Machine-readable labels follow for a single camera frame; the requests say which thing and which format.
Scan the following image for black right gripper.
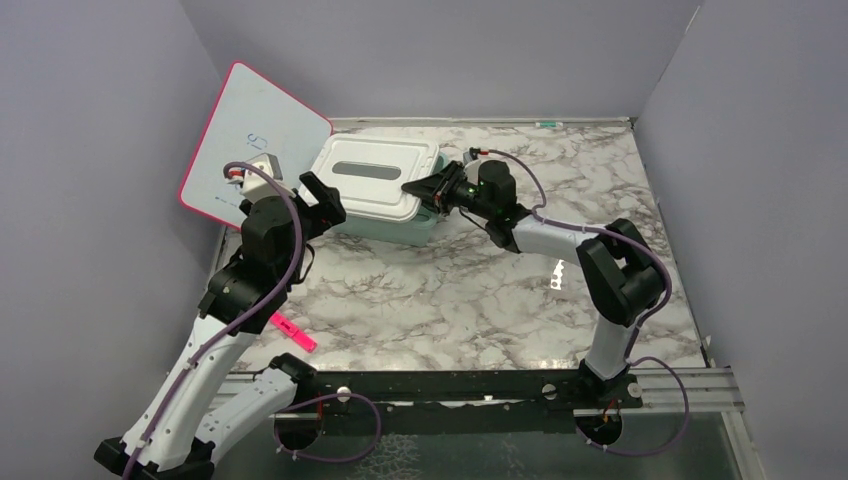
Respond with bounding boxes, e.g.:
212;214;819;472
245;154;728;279
402;161;495;221

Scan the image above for white plastic bin lid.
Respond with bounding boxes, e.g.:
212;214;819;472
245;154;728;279
311;134;440;224

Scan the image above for clear plastic test tube rack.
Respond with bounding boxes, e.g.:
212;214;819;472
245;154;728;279
550;260;564;291

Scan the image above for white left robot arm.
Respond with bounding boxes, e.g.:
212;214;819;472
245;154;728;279
93;172;346;479

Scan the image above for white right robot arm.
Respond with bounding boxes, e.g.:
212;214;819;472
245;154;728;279
402;160;671;407

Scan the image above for teal plastic bin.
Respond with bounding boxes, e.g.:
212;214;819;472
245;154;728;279
333;162;438;247

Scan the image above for pink framed whiteboard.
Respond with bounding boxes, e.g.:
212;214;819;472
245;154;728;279
178;62;333;227

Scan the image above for pink highlighter marker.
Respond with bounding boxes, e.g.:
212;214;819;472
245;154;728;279
270;312;317;353

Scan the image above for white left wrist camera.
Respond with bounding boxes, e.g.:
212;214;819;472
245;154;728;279
227;153;295;203

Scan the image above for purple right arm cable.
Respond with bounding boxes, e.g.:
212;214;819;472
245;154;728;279
466;147;692;458

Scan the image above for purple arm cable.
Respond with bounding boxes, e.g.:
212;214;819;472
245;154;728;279
121;162;383;480
466;147;692;458

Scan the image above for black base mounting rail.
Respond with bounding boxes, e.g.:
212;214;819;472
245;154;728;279
182;354;644;439

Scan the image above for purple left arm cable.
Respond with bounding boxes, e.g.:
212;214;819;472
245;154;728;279
121;162;383;480

